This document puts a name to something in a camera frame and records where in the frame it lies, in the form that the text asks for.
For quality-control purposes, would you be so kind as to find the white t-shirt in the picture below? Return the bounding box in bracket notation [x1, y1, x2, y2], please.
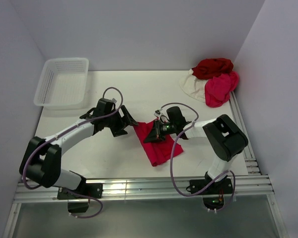
[179, 69, 208, 103]

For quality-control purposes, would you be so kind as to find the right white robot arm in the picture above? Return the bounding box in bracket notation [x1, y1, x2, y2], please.
[143, 106, 248, 196]

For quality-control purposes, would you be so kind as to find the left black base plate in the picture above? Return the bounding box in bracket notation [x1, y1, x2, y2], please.
[57, 183, 103, 200]

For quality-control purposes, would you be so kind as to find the aluminium mounting rail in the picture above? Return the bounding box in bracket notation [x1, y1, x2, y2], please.
[12, 175, 274, 204]

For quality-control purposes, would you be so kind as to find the dark red t-shirt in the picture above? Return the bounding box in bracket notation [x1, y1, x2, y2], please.
[192, 58, 233, 80]

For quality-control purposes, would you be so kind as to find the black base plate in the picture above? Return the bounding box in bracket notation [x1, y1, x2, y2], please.
[57, 183, 103, 200]
[186, 178, 234, 195]

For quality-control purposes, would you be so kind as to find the white plastic mesh basket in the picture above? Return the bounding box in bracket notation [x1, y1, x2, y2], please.
[33, 58, 89, 110]

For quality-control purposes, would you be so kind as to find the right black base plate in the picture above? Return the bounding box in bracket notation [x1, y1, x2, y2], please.
[186, 178, 234, 195]

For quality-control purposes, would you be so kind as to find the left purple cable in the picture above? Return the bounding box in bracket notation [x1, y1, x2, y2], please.
[21, 86, 125, 219]

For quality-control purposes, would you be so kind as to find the pink t-shirt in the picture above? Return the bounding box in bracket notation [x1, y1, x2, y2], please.
[205, 71, 239, 108]

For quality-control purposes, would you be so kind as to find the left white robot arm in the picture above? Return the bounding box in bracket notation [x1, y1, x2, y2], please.
[19, 98, 138, 198]

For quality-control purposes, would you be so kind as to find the bright red t-shirt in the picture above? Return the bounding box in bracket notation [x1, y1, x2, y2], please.
[133, 120, 174, 167]

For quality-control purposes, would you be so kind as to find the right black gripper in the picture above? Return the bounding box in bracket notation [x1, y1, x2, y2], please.
[144, 119, 177, 143]

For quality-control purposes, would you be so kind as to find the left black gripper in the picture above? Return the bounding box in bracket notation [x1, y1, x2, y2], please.
[104, 105, 138, 137]

